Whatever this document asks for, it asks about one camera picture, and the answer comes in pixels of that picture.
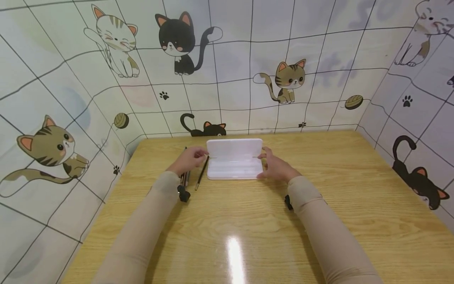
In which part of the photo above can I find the person's right hand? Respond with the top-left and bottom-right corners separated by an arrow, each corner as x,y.
256,147 -> 302,183

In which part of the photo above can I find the person's left hand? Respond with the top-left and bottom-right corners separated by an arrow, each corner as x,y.
166,147 -> 209,178

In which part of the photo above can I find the white plastic case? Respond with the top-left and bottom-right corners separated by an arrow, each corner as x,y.
206,138 -> 264,181

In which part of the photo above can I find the person's left forearm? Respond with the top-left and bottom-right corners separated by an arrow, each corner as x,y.
91,170 -> 182,284

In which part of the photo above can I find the person's right forearm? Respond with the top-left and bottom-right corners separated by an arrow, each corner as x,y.
286,175 -> 384,284

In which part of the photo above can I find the thin black pen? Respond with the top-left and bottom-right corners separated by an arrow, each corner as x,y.
194,156 -> 210,191

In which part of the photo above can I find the dark pen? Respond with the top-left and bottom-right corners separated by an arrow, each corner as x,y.
180,146 -> 188,187

